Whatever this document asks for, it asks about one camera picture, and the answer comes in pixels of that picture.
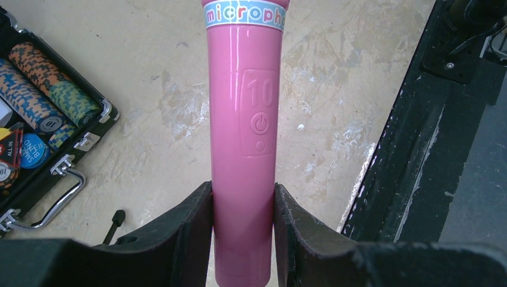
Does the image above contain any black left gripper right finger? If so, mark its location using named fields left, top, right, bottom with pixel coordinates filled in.
left=274, top=184, right=506, bottom=286

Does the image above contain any pink microphone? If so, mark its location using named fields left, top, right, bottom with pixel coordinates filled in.
left=202, top=1, right=289, bottom=286

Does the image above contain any black poker chip case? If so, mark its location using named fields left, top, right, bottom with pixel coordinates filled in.
left=1, top=10, right=120, bottom=235

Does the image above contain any white playing card box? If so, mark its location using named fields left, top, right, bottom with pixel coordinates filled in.
left=0, top=99, right=13, bottom=127

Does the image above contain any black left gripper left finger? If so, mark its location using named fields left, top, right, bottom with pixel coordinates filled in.
left=1, top=182, right=213, bottom=286

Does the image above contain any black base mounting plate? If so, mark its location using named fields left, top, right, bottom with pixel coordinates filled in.
left=341, top=1, right=506, bottom=248

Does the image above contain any black tripod shock mount stand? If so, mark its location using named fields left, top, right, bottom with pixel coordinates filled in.
left=102, top=209, right=126, bottom=245

